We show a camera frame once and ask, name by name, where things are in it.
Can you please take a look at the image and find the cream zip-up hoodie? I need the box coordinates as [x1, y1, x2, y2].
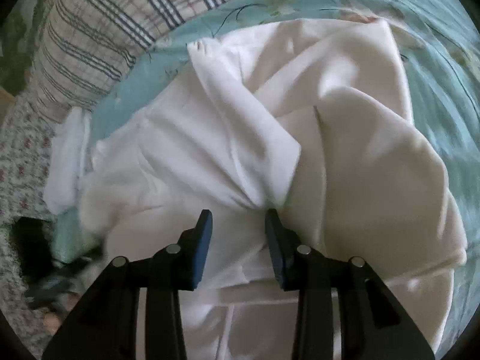
[79, 19, 467, 359]

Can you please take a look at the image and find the person's left hand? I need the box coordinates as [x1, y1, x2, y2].
[43, 292, 80, 336]

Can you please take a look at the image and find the white folded towel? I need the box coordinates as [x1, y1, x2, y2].
[43, 107, 91, 215]

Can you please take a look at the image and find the pink floral quilt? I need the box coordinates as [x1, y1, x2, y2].
[1, 97, 54, 359]

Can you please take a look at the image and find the plaid checked pillow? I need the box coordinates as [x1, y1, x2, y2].
[28, 0, 301, 125]

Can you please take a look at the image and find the teal floral bed sheet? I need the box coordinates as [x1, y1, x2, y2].
[50, 0, 480, 346]

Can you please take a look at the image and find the green landscape wall picture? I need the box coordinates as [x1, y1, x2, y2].
[1, 0, 52, 96]

